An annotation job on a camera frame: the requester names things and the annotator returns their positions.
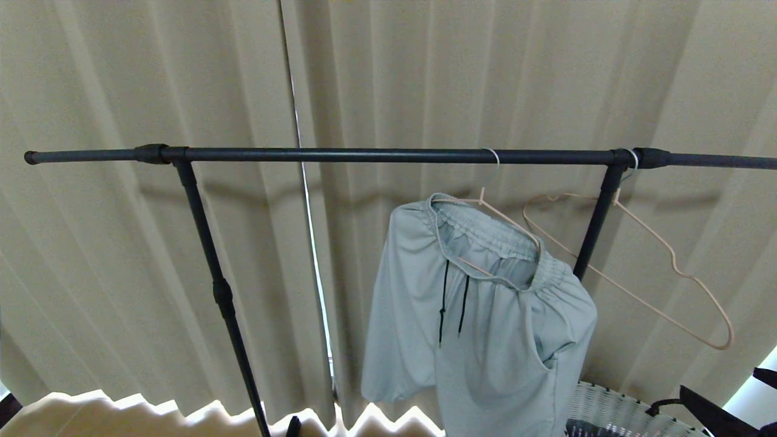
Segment pale grey shorts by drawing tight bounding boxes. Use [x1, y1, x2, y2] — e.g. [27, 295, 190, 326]
[361, 193, 599, 437]

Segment pink clothes hanger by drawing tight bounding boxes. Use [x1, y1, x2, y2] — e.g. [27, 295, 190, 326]
[431, 147, 542, 280]
[522, 149, 735, 351]

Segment white laundry basket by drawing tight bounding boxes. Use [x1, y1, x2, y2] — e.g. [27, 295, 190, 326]
[565, 381, 711, 437]

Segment black clothes rack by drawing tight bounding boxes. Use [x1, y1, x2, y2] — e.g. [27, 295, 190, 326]
[24, 144, 777, 437]

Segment beige curtain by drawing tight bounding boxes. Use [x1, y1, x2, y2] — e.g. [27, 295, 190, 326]
[0, 0, 777, 425]

